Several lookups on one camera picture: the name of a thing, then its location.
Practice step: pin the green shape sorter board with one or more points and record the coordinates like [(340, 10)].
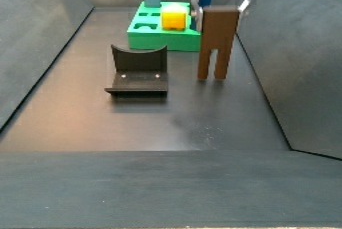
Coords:
[(147, 35)]

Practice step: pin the blue hexagonal prism block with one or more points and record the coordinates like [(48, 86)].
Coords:
[(204, 3)]

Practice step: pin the yellow pentagon block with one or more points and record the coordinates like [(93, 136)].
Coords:
[(173, 17)]

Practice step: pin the black curved holder bracket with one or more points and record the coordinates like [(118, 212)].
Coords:
[(140, 71)]

